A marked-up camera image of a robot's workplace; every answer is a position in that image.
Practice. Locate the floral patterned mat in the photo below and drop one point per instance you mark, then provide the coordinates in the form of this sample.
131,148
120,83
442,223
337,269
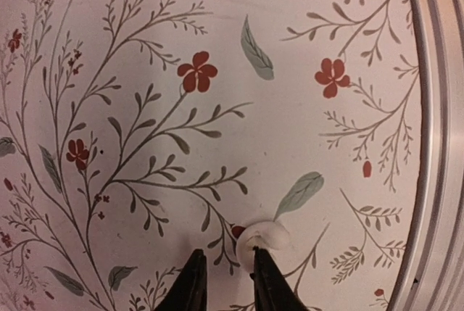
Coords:
134,131

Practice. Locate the small white earbud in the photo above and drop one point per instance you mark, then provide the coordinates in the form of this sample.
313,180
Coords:
268,235

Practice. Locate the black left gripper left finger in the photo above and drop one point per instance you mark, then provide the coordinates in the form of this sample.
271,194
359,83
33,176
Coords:
189,290

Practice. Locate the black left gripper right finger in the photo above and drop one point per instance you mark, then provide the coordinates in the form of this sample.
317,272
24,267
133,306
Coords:
271,291

